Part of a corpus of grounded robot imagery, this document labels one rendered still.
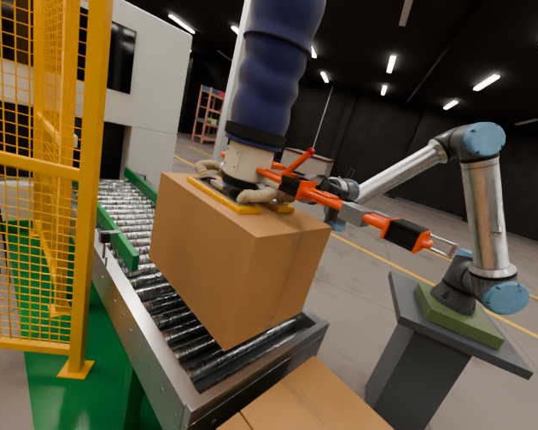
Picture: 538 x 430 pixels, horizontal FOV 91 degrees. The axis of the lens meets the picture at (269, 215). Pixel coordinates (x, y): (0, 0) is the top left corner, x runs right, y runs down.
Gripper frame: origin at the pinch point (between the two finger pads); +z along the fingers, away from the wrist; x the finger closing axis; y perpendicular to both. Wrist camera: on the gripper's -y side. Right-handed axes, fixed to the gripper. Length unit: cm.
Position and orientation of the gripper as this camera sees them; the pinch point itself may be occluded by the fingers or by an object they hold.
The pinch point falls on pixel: (303, 188)
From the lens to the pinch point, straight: 84.4
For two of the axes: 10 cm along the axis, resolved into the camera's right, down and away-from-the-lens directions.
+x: 2.6, -9.2, -3.0
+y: -6.8, -3.9, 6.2
